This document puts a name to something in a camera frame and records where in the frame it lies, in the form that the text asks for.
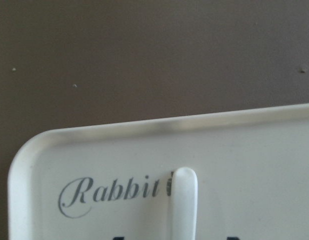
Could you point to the white ceramic soup spoon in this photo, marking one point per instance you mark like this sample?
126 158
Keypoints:
184 204

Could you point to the cream Rabbit serving tray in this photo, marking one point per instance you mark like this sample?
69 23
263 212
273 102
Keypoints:
114 181

